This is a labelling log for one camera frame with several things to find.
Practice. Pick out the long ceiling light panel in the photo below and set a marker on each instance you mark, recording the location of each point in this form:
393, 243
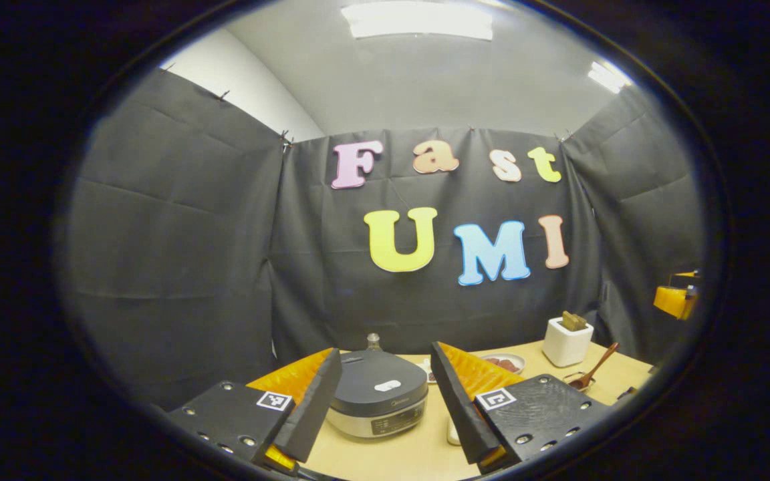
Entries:
418, 19

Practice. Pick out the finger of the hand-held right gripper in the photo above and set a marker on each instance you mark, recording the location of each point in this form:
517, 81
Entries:
672, 302

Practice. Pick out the small ceiling light panel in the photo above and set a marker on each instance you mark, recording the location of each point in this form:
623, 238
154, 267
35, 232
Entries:
609, 75

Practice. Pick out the small clear glass bottle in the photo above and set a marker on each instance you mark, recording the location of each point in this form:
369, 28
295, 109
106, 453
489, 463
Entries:
373, 342

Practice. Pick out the clear chopstick holder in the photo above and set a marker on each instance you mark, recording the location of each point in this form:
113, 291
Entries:
569, 379

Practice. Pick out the white rice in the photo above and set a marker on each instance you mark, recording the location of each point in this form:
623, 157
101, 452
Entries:
453, 435

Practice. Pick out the brown toast slice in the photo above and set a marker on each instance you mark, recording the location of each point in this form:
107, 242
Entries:
574, 322

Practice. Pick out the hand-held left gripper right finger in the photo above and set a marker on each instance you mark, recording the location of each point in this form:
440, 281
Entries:
462, 407

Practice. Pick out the clear glass tray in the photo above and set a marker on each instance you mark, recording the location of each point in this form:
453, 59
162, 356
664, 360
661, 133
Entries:
453, 431

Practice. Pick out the white round plate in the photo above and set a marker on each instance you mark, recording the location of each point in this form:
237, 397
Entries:
520, 359

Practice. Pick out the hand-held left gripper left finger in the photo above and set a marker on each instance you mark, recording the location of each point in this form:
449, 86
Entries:
311, 407

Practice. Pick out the white divided bean dish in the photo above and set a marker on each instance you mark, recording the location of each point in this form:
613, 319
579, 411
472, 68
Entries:
428, 371

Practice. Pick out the grey and silver rice cooker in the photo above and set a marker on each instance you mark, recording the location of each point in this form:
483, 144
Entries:
378, 401

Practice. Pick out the brown wooden spoon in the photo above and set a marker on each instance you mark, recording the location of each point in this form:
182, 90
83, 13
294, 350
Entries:
599, 366

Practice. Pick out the white toaster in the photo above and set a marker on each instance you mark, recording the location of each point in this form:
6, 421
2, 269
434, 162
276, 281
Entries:
565, 347

